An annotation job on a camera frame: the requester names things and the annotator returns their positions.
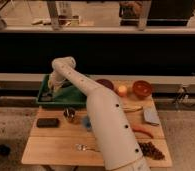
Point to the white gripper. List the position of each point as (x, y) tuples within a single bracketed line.
[(55, 81)]

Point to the small scrub brush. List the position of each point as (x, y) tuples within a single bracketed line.
[(46, 97)]

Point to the green plastic tray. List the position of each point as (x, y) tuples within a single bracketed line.
[(67, 96)]

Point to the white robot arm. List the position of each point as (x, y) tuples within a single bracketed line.
[(116, 141)]

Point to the small metal cup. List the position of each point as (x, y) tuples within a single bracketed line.
[(69, 114)]

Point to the black rectangular case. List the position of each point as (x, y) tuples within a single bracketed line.
[(47, 123)]

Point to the blue plastic cup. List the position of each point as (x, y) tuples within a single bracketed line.
[(86, 123)]

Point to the dark purple bowl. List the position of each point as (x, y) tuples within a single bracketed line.
[(106, 83)]

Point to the yellow apple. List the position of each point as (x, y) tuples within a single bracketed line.
[(122, 90)]

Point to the banana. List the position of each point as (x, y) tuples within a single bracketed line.
[(132, 108)]

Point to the black object on floor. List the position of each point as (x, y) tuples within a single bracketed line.
[(4, 150)]

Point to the orange red bowl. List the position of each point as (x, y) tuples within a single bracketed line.
[(142, 89)]

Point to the orange carrot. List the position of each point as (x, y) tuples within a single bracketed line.
[(140, 129)]

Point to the grey folded cloth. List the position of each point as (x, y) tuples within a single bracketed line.
[(151, 116)]

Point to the bunch of dark grapes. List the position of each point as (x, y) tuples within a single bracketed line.
[(149, 150)]

